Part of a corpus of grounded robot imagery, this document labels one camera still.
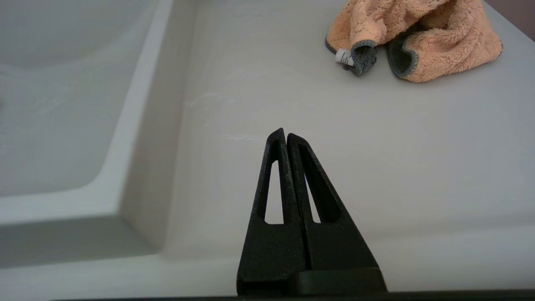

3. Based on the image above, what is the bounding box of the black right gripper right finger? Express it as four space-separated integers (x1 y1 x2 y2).
287 133 380 270

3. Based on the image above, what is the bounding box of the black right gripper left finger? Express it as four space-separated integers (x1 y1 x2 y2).
237 128 311 295

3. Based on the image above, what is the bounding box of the orange microfibre cloth grey trim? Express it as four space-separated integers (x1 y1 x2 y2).
325 0 503 83

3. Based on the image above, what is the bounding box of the white ceramic sink basin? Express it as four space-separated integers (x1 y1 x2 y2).
0 0 197 268

